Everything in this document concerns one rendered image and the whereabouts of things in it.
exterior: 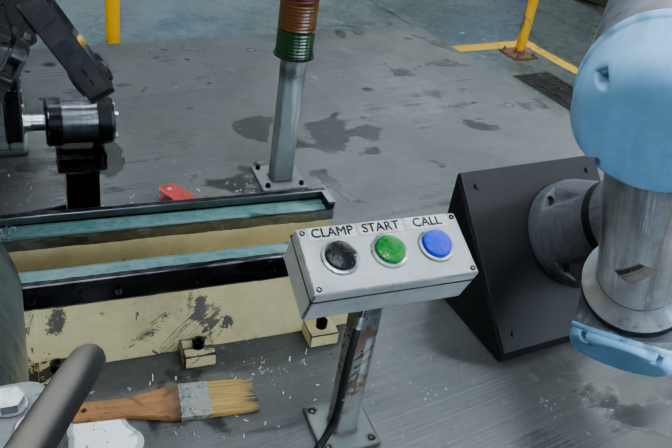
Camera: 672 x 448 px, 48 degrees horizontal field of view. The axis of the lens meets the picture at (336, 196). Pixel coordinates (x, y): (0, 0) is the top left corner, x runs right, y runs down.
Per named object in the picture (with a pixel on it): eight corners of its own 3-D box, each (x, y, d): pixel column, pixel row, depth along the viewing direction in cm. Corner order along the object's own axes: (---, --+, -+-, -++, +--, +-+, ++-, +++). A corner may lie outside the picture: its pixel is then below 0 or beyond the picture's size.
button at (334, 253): (326, 279, 67) (331, 269, 66) (317, 250, 69) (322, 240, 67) (356, 275, 69) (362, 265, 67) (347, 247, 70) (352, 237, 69)
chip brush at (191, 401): (70, 435, 79) (70, 429, 79) (71, 399, 83) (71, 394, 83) (261, 412, 85) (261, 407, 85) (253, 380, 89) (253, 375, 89)
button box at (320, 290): (300, 322, 69) (314, 296, 65) (281, 255, 72) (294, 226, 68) (460, 297, 75) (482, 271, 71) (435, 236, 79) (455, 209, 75)
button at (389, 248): (376, 272, 69) (382, 262, 68) (366, 244, 71) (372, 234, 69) (405, 268, 70) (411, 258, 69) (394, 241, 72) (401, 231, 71)
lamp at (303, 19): (284, 34, 112) (287, 4, 109) (272, 19, 116) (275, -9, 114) (321, 34, 114) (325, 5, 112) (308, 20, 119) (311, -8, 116)
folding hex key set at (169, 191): (154, 197, 119) (155, 187, 118) (170, 190, 122) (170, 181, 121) (192, 221, 115) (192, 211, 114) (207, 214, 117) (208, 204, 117)
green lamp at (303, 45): (281, 62, 114) (284, 34, 112) (269, 47, 119) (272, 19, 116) (317, 61, 116) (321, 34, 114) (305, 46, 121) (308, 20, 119)
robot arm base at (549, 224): (599, 178, 110) (651, 160, 102) (622, 279, 108) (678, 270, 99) (518, 185, 104) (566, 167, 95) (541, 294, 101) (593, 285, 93)
